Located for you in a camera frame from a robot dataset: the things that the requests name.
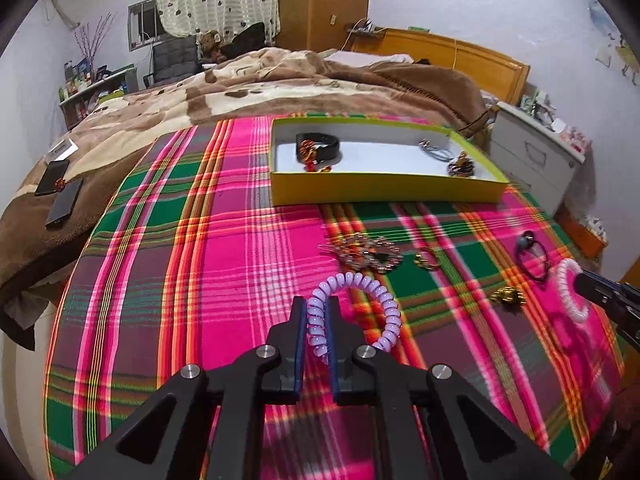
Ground pink plaid cloth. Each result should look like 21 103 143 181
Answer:
44 117 624 479

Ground purple spiral hair tie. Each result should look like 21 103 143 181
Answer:
305 271 404 365

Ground yellow shallow cardboard box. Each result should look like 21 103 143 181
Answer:
269 117 508 206

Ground black tie with ball beads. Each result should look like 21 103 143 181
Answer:
514 230 551 284

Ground white desk shelf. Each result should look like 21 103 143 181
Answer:
58 64 139 131

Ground grey drawer nightstand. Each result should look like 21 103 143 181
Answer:
488 101 586 217

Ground black phone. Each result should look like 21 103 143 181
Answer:
46 178 84 230

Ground wooden headboard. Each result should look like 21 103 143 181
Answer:
349 28 530 105

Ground small gold bead ornament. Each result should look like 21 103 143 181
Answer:
490 286 525 310

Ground black wallet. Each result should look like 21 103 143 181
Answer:
35 159 70 196

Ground black office chair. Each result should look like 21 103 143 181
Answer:
143 36 201 88

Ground wooden wardrobe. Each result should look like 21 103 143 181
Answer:
276 0 369 52

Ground white spiral hair tie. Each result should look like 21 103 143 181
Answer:
554 257 592 324

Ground black wristband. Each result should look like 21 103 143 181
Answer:
295 132 340 162

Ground brown beaded hair tie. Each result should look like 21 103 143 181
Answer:
447 150 476 178

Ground grey thin hair ties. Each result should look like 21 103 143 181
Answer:
418 138 457 164

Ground brown teddy bear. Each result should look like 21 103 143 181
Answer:
198 30 222 63

